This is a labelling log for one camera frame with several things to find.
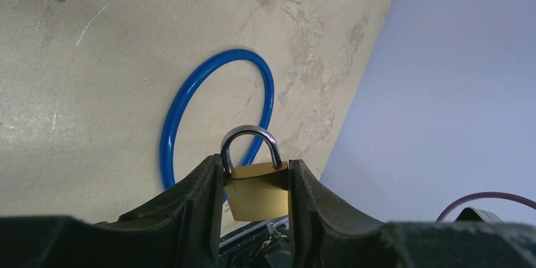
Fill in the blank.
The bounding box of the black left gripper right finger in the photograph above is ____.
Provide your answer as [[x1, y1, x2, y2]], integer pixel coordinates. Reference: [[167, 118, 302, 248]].
[[288, 160, 535, 267]]

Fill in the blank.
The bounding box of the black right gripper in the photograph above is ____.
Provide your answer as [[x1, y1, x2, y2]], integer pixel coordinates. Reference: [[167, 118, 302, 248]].
[[218, 217, 292, 267]]

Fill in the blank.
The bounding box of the blue cable lock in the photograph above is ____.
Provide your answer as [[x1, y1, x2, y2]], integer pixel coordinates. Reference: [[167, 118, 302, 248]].
[[159, 49, 275, 190]]

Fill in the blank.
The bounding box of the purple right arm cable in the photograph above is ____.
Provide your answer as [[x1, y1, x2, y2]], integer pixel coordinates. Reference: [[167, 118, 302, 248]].
[[435, 192, 536, 222]]

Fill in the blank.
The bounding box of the brass padlock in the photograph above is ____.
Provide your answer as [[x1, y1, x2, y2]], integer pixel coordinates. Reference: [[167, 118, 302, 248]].
[[221, 125, 289, 222]]

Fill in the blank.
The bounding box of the small padlock key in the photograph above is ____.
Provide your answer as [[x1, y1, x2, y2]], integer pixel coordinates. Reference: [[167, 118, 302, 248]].
[[264, 222, 289, 245]]

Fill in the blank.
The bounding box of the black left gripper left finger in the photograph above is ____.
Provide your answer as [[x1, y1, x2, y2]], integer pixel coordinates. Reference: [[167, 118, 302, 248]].
[[1, 154, 224, 267]]

